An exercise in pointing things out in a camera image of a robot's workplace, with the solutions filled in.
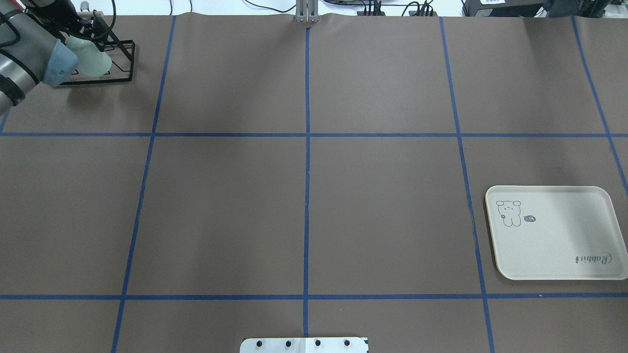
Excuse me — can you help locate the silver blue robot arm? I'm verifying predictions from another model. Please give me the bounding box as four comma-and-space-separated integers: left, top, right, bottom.
0, 0, 79, 114

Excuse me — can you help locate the cream rabbit tray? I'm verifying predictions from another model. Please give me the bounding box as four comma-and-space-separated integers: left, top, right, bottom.
485, 185, 627, 280

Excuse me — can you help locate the aluminium frame post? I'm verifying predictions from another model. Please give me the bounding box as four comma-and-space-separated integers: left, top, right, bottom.
295, 0, 320, 23

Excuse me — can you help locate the black wire cup rack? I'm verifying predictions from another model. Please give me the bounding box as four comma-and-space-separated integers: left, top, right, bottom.
60, 30, 135, 86

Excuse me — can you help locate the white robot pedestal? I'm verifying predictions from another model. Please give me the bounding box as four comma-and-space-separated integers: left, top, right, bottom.
239, 337, 369, 353

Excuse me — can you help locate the light green cup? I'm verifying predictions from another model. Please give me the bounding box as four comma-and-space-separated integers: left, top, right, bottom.
66, 36, 112, 77

